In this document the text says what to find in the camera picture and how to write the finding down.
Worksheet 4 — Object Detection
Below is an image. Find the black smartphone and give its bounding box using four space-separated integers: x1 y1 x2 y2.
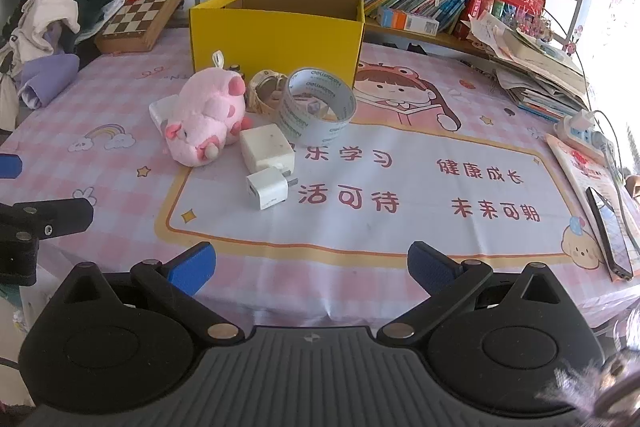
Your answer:
585 187 635 283

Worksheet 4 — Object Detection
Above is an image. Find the grey tape roll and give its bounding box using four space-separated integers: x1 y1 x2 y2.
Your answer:
277 68 357 145

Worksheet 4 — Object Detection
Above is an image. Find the red white booklet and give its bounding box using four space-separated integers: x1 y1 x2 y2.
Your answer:
545 133 640 278

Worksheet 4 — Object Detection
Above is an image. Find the small white charger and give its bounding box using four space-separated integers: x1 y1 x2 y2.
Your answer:
246 167 301 211

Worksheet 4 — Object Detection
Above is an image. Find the pile of clothes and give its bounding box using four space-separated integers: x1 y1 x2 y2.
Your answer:
0 0 126 132

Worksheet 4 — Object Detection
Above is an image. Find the pink plush pig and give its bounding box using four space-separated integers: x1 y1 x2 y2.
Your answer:
164 51 253 168

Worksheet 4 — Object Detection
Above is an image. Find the white power strip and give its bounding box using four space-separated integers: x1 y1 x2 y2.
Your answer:
555 109 613 152

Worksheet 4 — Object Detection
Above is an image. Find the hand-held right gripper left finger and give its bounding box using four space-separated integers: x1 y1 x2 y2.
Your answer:
47 242 246 343

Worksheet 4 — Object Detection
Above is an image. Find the beige wrist watch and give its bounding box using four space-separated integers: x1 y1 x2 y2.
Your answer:
247 69 291 115

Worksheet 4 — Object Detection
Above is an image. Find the wooden chessboard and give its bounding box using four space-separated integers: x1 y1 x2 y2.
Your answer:
94 0 197 54

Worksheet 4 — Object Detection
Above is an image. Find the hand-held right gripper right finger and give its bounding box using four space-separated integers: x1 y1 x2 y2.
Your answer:
377 241 571 348

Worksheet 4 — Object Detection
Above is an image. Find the messy stack of papers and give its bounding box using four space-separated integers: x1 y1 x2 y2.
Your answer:
467 14 593 122

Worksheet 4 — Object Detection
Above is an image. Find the lilac garment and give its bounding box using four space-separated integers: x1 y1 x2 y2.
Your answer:
17 53 81 110

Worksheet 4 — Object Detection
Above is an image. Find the orange white box blue end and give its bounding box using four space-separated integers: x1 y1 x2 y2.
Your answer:
376 6 441 35

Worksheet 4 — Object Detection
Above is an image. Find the large speckled white charger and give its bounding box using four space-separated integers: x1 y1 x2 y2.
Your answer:
240 123 296 174

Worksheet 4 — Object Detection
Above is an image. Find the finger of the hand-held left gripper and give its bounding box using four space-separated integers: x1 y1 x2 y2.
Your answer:
0 198 94 242
0 153 23 178

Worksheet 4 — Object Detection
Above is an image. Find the yellow cardboard box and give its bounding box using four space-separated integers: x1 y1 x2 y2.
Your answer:
189 0 366 90

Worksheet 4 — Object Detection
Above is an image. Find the fuzzy lilac clothing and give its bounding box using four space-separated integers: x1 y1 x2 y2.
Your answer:
535 297 640 427

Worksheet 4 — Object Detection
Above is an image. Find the pink checked desktop mat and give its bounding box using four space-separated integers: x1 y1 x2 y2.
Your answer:
0 27 640 333

